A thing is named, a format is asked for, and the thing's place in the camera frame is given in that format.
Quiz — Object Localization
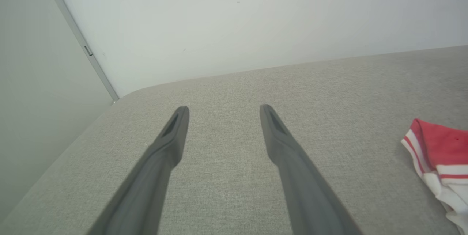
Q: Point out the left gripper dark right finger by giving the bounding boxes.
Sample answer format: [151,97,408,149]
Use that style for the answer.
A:
[259,104,363,235]

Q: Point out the red basketball jersey white sleeves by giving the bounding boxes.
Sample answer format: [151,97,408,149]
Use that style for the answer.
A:
[401,118,468,235]

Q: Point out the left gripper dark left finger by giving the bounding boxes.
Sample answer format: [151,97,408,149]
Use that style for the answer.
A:
[87,106,190,235]

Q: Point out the grey wall corner strip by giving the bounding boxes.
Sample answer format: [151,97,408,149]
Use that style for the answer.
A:
[39,0,120,103]

